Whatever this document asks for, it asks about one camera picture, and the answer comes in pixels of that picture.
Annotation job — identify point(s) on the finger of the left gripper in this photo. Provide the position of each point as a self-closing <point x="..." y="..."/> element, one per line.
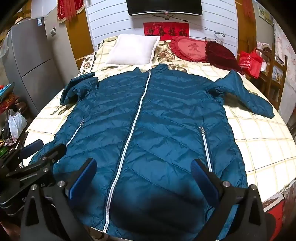
<point x="30" y="149"/>
<point x="11" y="156"/>

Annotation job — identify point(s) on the wall-mounted black television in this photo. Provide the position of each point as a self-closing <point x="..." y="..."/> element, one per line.
<point x="188" y="7"/>

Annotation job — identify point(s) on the red hanging wall decoration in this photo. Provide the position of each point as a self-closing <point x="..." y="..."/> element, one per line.
<point x="67" y="10"/>

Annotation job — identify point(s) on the white plastic bag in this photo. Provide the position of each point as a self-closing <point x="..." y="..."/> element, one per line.
<point x="17" y="124"/>

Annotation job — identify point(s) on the teal quilted down jacket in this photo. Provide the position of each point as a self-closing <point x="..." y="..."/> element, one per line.
<point x="144" y="129"/>

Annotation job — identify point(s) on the red plastic shopping bag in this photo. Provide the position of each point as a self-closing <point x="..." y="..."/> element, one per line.
<point x="250" y="63"/>

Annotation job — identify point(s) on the grey refrigerator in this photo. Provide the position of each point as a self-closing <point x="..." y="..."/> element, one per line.
<point x="29" y="64"/>

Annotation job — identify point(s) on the floral cream bed quilt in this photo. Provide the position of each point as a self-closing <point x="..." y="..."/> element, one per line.
<point x="266" y="145"/>

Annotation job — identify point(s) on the red bed base panel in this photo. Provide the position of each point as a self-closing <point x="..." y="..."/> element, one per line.
<point x="275" y="206"/>

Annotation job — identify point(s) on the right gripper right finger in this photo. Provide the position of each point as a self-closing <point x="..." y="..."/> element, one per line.
<point x="249" y="221"/>

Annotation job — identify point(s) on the white pillow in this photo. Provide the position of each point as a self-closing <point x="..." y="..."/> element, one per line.
<point x="131" y="49"/>

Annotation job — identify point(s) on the red banner with gold characters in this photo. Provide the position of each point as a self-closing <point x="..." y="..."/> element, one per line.
<point x="166" y="30"/>

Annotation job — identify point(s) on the wooden chair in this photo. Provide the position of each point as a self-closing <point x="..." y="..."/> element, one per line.
<point x="272" y="80"/>

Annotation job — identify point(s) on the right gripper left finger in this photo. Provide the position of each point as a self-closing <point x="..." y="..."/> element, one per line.
<point x="48" y="211"/>

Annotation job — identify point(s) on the red heart-shaped cushion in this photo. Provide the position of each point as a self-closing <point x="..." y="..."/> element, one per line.
<point x="189" y="49"/>

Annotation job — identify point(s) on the dark red velvet cushion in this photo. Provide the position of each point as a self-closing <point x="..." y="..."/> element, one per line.
<point x="221" y="57"/>

